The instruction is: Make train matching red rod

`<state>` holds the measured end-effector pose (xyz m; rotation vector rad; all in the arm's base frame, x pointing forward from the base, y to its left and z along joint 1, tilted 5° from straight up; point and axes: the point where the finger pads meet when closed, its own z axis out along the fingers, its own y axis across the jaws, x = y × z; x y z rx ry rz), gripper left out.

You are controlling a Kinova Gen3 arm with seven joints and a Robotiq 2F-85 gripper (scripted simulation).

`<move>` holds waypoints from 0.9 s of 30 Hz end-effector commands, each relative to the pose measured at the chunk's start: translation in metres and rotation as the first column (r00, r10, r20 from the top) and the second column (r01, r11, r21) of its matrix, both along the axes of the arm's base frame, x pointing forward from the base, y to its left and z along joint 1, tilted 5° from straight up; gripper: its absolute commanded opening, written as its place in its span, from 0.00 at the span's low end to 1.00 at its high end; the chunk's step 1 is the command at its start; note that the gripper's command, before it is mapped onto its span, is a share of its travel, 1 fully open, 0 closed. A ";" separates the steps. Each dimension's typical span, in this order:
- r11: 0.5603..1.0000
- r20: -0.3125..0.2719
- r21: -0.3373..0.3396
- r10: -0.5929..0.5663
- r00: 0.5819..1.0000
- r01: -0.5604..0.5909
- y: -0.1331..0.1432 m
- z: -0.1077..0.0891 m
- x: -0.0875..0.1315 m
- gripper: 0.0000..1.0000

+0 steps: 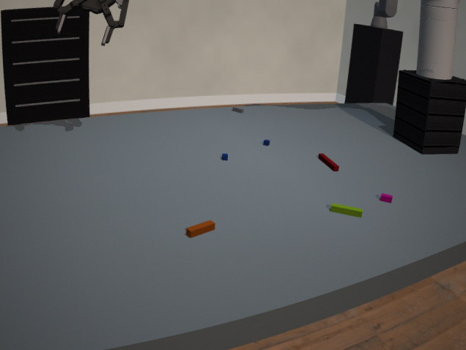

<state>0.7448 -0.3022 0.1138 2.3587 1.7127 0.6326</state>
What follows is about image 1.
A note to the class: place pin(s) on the magenta block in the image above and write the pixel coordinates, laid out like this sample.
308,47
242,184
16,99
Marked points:
386,198

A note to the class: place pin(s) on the lime green rod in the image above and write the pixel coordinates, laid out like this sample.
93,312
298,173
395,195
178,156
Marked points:
346,210

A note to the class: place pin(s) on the orange rod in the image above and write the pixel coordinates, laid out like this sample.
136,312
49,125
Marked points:
199,229

